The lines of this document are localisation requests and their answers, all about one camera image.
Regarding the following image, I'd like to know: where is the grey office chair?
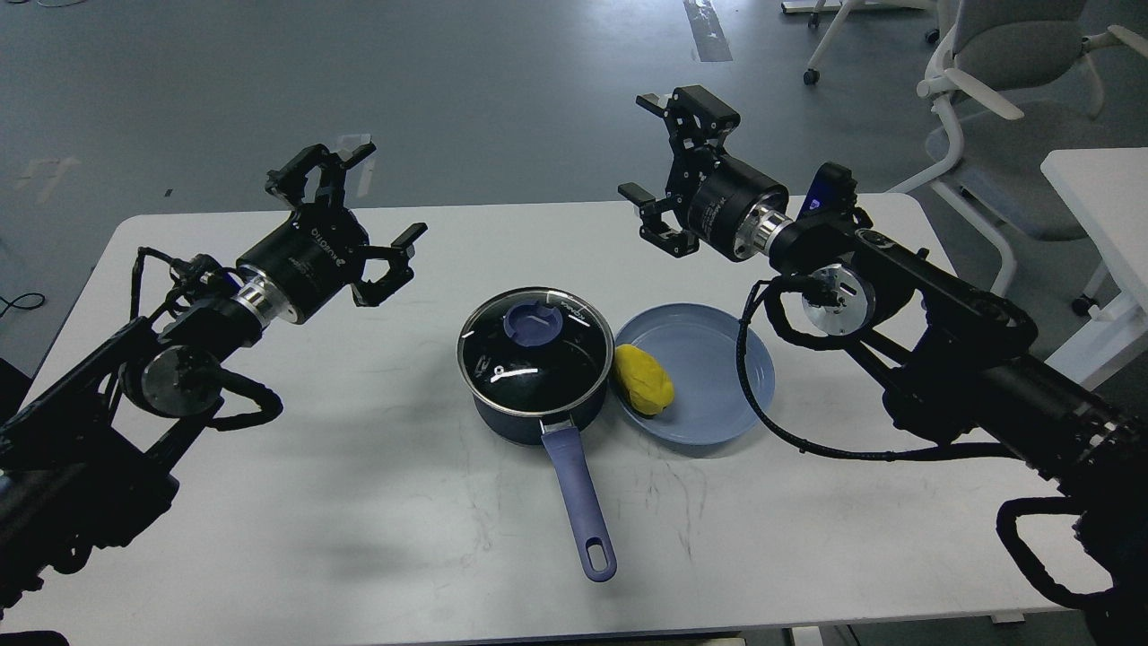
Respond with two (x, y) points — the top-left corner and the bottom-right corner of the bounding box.
(895, 1), (1145, 295)

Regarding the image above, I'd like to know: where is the glass pot lid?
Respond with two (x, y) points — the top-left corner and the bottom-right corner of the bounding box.
(457, 286), (614, 417)

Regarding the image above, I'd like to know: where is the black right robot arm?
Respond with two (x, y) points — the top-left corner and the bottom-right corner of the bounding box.
(618, 85), (1147, 645)

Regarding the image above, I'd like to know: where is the white side table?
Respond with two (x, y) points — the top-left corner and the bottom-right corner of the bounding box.
(1040, 147), (1147, 389)

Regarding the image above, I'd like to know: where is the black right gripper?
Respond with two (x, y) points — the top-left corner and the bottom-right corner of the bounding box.
(616, 85), (790, 262)

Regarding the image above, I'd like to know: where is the white chair base with casters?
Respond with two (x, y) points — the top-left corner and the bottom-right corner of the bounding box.
(781, 0), (943, 87)

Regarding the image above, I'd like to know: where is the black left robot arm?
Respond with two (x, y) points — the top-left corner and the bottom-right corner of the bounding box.
(1, 140), (427, 609)

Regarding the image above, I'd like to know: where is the dark blue saucepan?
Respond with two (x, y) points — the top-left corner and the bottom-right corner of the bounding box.
(457, 287), (619, 583)

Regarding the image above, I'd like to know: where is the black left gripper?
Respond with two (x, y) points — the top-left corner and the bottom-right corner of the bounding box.
(236, 143), (429, 326)

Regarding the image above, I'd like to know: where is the light blue plate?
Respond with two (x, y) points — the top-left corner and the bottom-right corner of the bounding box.
(615, 303), (761, 457)

